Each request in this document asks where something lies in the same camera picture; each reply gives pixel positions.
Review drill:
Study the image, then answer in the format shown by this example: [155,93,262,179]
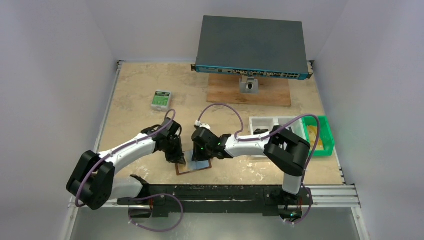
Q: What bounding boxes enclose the white left plastic bin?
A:
[249,116,279,135]

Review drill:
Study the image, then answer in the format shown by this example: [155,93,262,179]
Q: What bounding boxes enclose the brown leather card holder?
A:
[175,149,212,176]

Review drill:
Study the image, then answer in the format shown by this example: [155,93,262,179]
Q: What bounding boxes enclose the black cards in left bin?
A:
[253,128,270,135]

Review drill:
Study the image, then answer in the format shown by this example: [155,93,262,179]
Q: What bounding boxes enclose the green white small box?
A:
[150,90,173,112]

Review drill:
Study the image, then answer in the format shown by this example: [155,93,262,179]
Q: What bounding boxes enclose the white plastic bin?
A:
[249,116,279,135]
[276,115,306,135]

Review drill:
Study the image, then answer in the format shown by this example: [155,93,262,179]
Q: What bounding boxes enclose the grey camera on mount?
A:
[239,76,259,94]

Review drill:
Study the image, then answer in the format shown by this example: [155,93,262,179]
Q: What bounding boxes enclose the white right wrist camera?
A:
[194,120,211,130]

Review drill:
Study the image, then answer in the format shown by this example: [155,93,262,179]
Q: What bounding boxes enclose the yellow items in green bin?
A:
[306,125,324,149]

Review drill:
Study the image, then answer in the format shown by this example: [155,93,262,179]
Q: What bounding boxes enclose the green plastic bin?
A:
[302,115,335,157]

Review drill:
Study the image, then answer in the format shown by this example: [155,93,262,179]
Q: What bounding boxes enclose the brown wooden board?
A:
[206,73,292,107]

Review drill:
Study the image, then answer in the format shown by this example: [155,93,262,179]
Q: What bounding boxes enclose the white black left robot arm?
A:
[66,117,185,210]

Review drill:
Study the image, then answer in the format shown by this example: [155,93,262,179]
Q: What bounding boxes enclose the grey blue network switch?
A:
[191,15,312,80]

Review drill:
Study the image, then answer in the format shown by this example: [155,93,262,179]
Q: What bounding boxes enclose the white middle plastic bin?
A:
[276,115,306,135]

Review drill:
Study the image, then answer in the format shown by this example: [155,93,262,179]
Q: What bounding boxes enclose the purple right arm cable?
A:
[196,103,322,226]

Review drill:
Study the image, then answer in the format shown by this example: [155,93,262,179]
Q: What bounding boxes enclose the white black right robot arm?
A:
[191,125,311,196]

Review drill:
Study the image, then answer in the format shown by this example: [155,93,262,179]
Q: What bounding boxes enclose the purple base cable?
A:
[128,193,184,233]

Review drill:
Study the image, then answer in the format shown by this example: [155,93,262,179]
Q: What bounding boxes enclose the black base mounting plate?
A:
[117,184,313,220]

